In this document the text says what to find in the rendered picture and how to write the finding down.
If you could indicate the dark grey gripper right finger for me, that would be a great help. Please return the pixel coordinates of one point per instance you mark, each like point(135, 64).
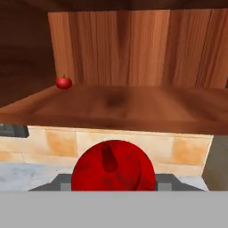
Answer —
point(166, 181)

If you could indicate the dark grey appliance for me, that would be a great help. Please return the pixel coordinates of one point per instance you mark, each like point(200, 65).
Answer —
point(13, 130)

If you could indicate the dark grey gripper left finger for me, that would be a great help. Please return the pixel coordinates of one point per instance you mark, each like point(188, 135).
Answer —
point(61, 182)

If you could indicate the red tomato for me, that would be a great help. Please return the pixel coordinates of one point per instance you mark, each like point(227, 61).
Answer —
point(63, 82)

